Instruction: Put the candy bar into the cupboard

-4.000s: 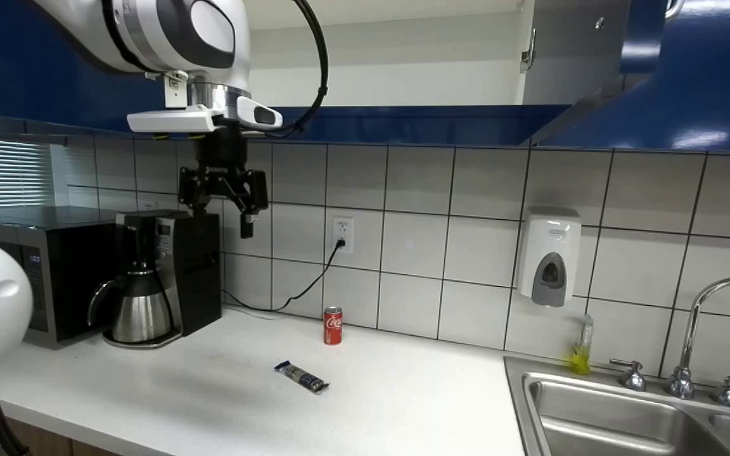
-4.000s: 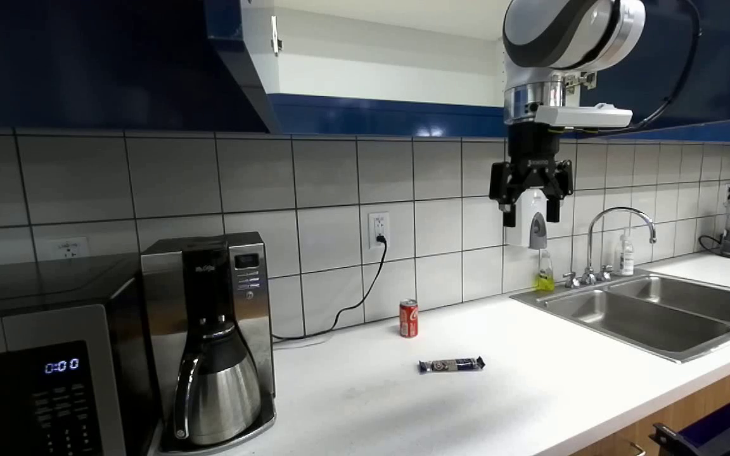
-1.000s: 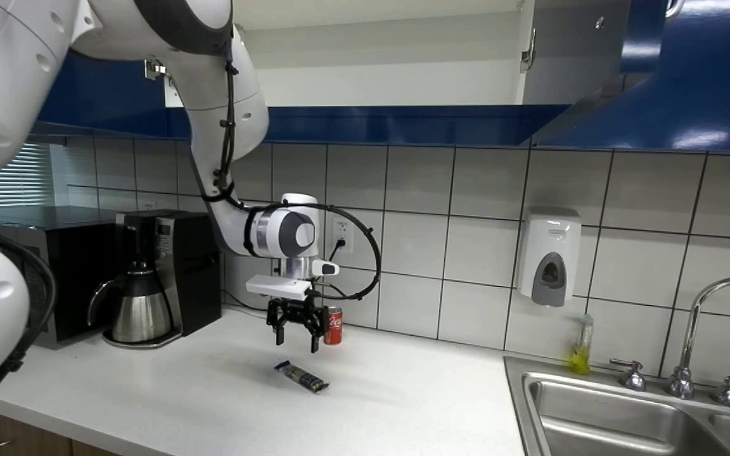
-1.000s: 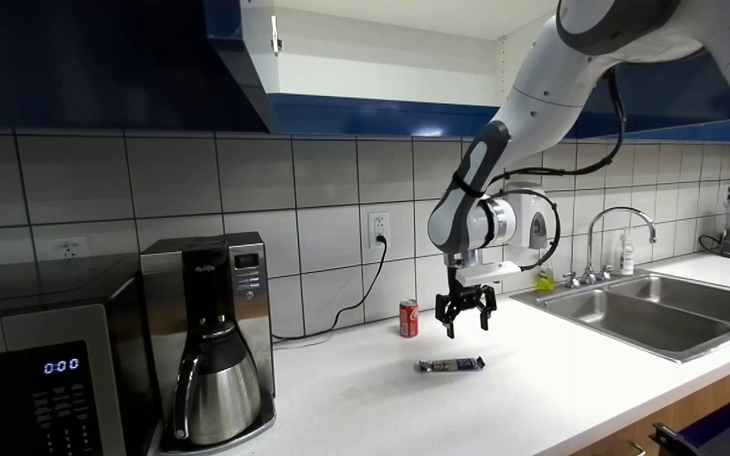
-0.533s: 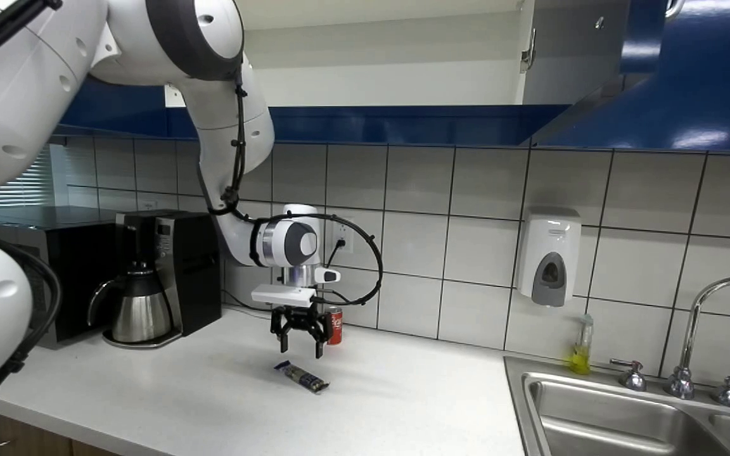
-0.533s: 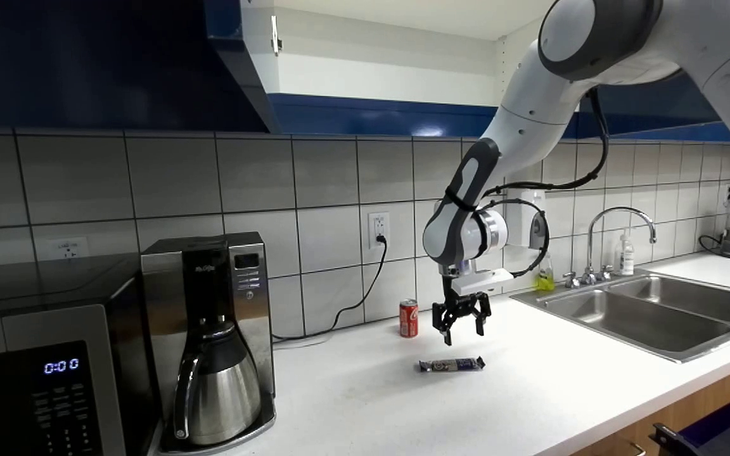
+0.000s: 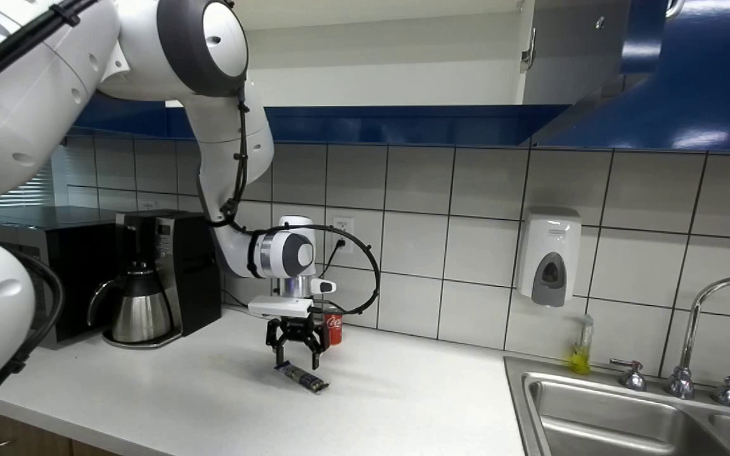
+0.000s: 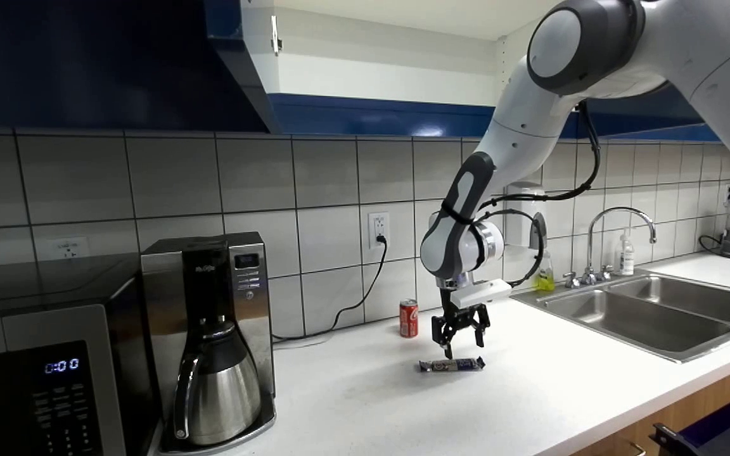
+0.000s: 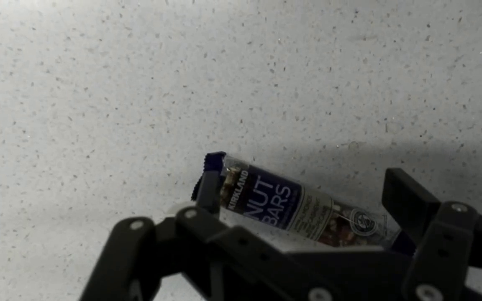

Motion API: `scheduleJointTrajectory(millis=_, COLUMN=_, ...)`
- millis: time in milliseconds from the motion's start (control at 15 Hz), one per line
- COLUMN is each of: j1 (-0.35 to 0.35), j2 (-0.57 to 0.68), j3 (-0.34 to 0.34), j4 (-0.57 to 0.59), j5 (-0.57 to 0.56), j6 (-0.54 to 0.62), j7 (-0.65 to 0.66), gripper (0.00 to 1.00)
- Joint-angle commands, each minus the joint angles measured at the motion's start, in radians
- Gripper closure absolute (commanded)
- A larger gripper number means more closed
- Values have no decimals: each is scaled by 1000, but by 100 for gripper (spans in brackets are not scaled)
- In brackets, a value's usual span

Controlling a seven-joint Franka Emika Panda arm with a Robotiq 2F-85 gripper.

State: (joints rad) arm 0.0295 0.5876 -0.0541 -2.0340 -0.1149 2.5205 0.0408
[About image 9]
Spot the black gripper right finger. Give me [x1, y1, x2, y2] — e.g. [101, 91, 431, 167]
[381, 165, 482, 301]

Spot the blue nut bar candy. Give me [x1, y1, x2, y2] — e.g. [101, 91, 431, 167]
[190, 150, 419, 257]

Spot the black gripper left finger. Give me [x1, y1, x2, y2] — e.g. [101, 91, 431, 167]
[79, 168, 332, 301]

